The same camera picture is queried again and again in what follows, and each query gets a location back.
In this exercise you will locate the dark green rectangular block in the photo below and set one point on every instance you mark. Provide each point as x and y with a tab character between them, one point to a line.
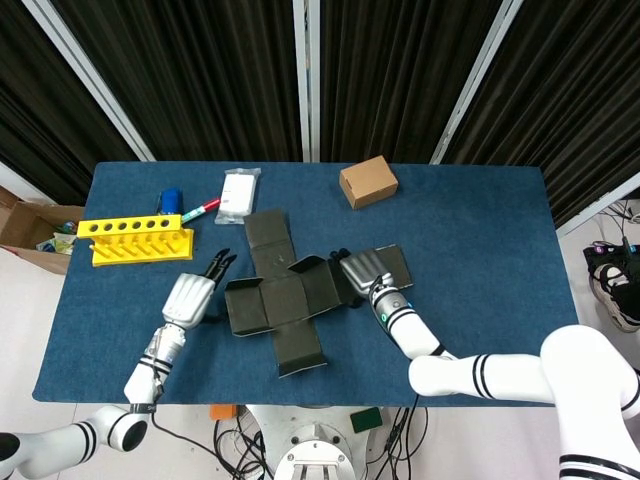
366	420

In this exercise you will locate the small brown cardboard box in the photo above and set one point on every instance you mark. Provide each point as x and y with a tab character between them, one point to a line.
367	182

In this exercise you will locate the orange rectangular block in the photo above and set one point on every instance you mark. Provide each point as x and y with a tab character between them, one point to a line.
223	411

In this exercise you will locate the yellow test tube rack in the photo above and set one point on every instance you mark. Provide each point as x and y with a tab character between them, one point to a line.
140	250

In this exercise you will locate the black pleated curtain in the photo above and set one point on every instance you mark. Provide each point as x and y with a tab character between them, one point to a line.
400	75
200	75
40	110
575	90

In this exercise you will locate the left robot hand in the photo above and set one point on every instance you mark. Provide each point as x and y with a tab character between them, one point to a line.
187	300

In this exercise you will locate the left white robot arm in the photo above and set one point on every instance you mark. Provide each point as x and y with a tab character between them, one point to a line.
145	375

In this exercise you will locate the white packet in clear bag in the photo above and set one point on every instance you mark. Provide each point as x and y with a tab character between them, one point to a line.
236	197

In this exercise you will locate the red and teal marker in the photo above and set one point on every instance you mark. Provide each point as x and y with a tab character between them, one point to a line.
205	207

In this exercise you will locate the black and white sneaker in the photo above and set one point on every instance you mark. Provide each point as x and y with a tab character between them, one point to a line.
612	295

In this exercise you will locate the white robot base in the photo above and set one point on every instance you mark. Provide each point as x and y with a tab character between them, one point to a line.
315	440

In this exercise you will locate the white frame post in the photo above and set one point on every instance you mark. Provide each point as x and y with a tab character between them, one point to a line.
475	82
306	80
15	180
600	205
95	82

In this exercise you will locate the black foldable cardboard box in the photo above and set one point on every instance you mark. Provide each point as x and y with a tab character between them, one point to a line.
285	305

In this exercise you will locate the blue table mat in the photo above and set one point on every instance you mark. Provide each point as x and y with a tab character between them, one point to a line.
475	240

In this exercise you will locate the blue bottle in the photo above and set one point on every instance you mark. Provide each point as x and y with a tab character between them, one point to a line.
171	200

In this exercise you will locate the open brown floor carton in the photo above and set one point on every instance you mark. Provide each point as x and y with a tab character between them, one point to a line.
22	222

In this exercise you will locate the black device with coloured buttons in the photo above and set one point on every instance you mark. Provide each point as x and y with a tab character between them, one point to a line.
605	252

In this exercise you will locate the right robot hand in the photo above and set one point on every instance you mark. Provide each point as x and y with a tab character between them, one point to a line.
365	272

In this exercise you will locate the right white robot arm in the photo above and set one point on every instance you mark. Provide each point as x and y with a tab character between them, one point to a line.
500	375

